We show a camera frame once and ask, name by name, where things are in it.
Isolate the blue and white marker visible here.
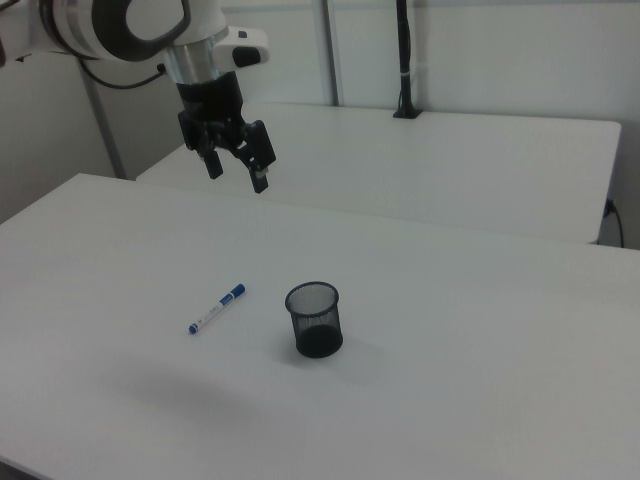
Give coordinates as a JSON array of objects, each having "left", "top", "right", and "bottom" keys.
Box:
[{"left": 187, "top": 282, "right": 247, "bottom": 337}]

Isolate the white side table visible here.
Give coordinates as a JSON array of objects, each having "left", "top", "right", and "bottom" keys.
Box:
[{"left": 135, "top": 101, "right": 623, "bottom": 246}]

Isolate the black mesh pen cup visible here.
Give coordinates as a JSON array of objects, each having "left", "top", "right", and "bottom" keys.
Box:
[{"left": 284, "top": 280, "right": 345, "bottom": 360}]

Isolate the grey partition wall post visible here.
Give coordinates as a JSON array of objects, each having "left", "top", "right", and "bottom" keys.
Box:
[
  {"left": 318, "top": 0, "right": 347, "bottom": 108},
  {"left": 78, "top": 59, "right": 127, "bottom": 180}
]

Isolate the black clamped camera pole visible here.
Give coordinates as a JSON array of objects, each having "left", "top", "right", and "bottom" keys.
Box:
[{"left": 392, "top": 0, "right": 424, "bottom": 120}]

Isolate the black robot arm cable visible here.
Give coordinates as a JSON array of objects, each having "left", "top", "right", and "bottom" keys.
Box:
[{"left": 78, "top": 58, "right": 168, "bottom": 90}]

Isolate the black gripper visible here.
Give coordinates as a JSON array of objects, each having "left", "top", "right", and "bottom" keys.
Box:
[{"left": 176, "top": 71, "right": 278, "bottom": 196}]

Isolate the black cable with plug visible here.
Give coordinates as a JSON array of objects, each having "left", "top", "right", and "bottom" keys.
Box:
[{"left": 601, "top": 198, "right": 627, "bottom": 248}]

